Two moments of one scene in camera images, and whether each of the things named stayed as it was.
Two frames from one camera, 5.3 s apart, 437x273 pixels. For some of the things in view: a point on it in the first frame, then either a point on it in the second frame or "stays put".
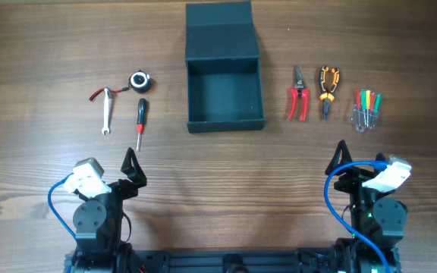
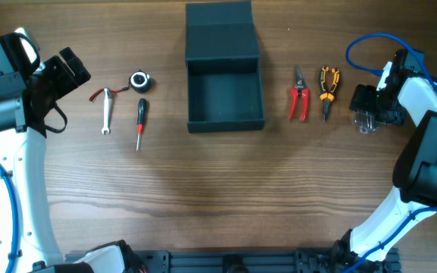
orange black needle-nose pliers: [328, 96] stays put
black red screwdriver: [141, 120] stays put
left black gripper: [124, 186] -> [50, 81]
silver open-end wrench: [106, 130] stays put
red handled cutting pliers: [300, 88] stays put
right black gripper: [350, 182] -> [372, 105]
